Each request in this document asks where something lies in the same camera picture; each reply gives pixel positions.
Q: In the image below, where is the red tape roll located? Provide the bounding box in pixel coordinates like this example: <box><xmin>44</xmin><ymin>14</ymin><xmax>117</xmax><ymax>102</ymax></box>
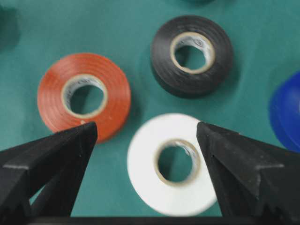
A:
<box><xmin>37</xmin><ymin>53</ymin><xmax>131</xmax><ymax>143</ymax></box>

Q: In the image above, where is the green table cloth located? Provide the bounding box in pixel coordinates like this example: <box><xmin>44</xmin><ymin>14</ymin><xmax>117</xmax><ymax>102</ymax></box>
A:
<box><xmin>0</xmin><ymin>0</ymin><xmax>300</xmax><ymax>217</ymax></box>

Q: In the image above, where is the white tape roll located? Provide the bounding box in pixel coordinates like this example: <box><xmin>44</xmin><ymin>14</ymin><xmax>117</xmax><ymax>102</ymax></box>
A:
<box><xmin>127</xmin><ymin>113</ymin><xmax>217</xmax><ymax>217</ymax></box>

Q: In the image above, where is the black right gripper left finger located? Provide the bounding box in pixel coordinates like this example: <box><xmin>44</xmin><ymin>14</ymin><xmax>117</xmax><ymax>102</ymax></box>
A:
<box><xmin>0</xmin><ymin>122</ymin><xmax>98</xmax><ymax>218</ymax></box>

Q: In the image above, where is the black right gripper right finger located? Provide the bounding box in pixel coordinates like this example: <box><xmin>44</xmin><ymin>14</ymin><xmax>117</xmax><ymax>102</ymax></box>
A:
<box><xmin>196</xmin><ymin>122</ymin><xmax>300</xmax><ymax>223</ymax></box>

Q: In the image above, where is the blue tape roll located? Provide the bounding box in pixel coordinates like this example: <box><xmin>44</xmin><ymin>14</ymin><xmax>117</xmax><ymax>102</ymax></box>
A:
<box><xmin>269</xmin><ymin>72</ymin><xmax>300</xmax><ymax>153</ymax></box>

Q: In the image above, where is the black tape roll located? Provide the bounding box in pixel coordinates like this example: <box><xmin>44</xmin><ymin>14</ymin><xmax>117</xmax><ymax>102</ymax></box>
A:
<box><xmin>151</xmin><ymin>15</ymin><xmax>233</xmax><ymax>98</ymax></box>

